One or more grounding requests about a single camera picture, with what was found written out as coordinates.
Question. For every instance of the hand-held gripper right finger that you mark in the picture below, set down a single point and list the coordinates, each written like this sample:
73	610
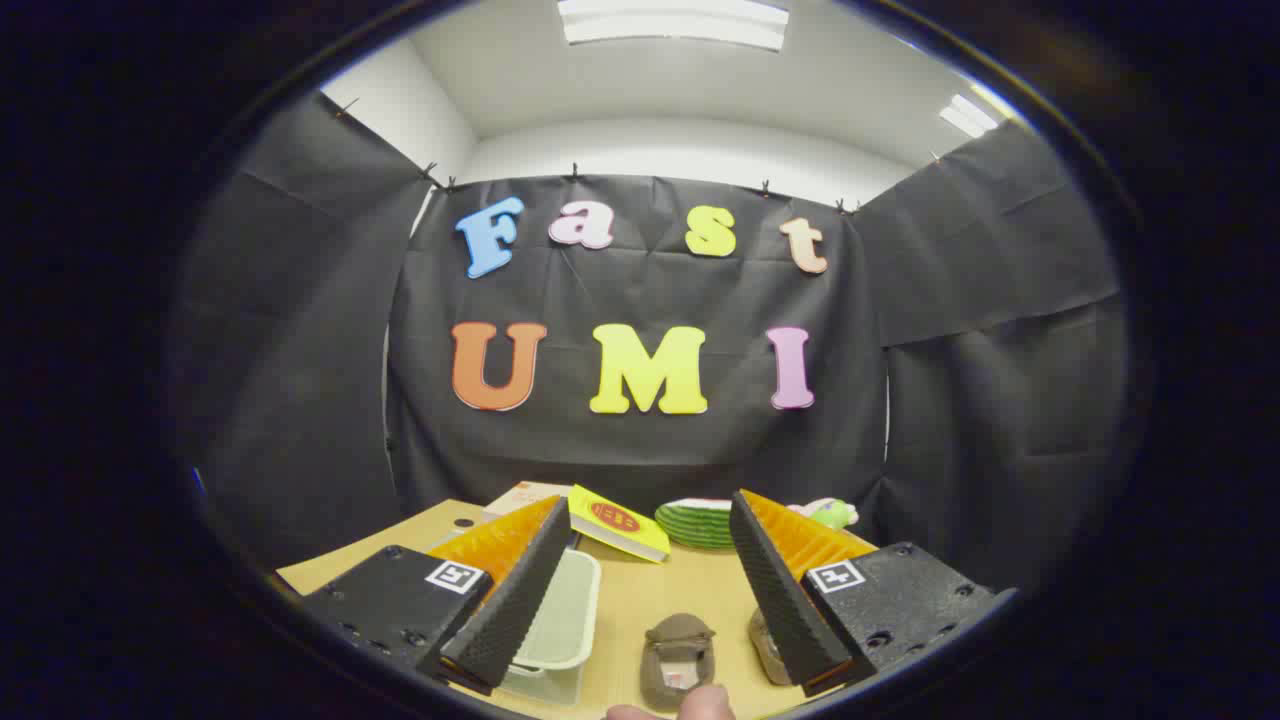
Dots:
785	610

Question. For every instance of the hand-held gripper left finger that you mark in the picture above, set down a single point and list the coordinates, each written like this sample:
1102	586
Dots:
515	610

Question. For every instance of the brown fuzzy shoe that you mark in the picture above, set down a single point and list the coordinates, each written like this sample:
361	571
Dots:
678	655
768	650

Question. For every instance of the pale green storage box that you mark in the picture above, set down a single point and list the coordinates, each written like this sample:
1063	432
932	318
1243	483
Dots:
560	620

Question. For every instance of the green and pink plush toy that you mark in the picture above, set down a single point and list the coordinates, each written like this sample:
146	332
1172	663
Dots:
830	514

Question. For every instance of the beige book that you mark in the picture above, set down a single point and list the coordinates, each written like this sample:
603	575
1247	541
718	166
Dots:
525	497

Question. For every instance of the watermelon slice plush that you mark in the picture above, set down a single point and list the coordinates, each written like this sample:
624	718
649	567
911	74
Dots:
695	525

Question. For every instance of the yellow book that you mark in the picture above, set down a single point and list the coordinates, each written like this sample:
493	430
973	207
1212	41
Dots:
620	520

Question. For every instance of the black backdrop cloth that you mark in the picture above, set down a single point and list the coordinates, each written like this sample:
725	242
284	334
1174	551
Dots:
640	450

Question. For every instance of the small ceiling light panel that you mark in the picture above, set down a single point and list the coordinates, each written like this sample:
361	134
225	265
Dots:
968	115

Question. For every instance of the large ceiling light panel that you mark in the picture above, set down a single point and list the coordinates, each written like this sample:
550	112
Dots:
675	22

